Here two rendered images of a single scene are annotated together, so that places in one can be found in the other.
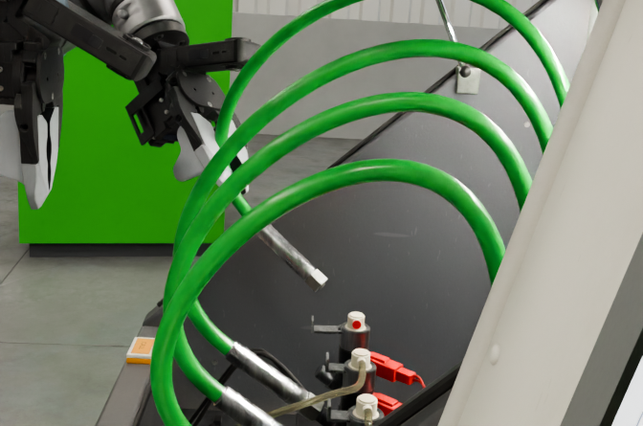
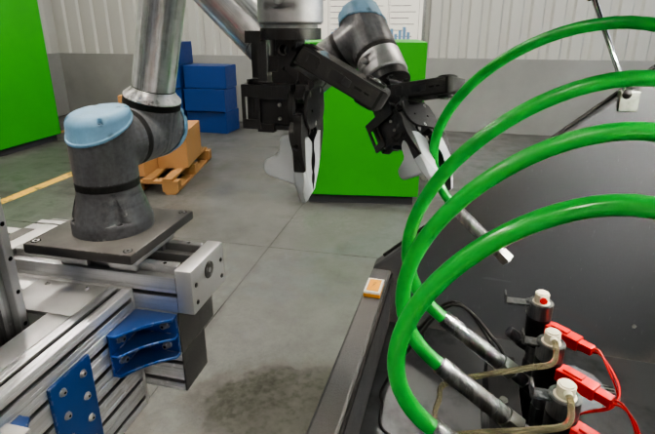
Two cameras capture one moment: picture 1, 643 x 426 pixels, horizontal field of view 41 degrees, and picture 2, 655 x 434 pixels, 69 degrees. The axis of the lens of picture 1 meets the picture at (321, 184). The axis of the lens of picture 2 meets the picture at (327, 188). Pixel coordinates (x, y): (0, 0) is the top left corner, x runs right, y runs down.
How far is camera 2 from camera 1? 20 cm
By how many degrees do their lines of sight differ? 17
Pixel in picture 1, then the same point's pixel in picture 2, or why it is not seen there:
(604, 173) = not seen: outside the picture
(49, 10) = (313, 59)
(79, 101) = (336, 114)
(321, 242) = (501, 219)
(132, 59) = (372, 95)
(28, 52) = (298, 92)
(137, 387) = (370, 315)
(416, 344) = (570, 295)
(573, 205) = not seen: outside the picture
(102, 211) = (348, 177)
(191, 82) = (412, 108)
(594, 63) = not seen: outside the picture
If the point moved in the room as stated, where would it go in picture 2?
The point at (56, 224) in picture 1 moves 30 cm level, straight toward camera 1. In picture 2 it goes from (323, 183) to (323, 195)
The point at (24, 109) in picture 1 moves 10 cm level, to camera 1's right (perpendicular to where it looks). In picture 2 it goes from (295, 134) to (382, 139)
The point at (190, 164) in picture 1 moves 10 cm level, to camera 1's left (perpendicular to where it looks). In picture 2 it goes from (410, 168) to (345, 162)
